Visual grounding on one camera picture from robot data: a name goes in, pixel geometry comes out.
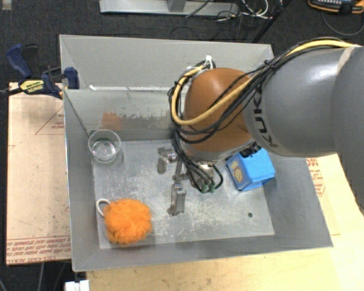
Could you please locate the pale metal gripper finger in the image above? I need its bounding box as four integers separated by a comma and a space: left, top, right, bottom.
167, 182, 187, 217
157, 146, 178, 175

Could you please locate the grey metal bin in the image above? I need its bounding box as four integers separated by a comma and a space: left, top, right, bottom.
59, 34, 334, 273

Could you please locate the blue box with yellow print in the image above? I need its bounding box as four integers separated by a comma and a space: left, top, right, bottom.
225, 147, 277, 192

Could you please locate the orange mesh bath sponge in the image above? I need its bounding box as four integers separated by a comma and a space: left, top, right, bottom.
95, 197, 153, 246

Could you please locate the clear glass cup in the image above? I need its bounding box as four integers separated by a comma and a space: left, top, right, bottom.
87, 129, 122, 164

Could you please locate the brown cardboard board red print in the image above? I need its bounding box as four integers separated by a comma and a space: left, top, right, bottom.
5, 82, 342, 267

